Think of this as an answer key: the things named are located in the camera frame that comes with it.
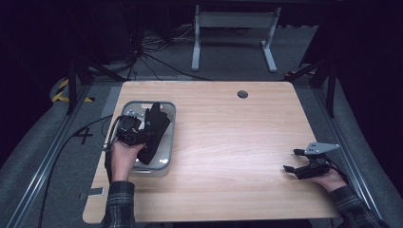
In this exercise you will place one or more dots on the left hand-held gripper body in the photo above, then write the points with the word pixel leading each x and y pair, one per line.
pixel 128 128

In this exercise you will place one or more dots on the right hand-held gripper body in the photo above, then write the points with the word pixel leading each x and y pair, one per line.
pixel 313 169

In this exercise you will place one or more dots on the black sock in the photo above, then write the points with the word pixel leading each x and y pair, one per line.
pixel 155 129

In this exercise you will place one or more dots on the metal tray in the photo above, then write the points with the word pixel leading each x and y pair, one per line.
pixel 164 148

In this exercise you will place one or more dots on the person's right hand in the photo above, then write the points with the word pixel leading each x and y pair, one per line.
pixel 331 181

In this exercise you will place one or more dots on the person's left hand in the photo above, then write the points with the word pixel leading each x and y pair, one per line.
pixel 122 158

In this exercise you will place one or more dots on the black metal stand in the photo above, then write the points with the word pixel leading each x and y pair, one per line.
pixel 74 85
pixel 331 88

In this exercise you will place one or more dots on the small grey tape piece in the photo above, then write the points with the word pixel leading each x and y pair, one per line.
pixel 95 192

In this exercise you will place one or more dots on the yellow black floor tape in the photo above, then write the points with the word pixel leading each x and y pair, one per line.
pixel 61 91

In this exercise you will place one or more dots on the aluminium floor rail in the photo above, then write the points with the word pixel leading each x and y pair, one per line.
pixel 44 164
pixel 345 148

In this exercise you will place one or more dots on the white metal desk frame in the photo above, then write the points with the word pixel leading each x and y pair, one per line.
pixel 234 19

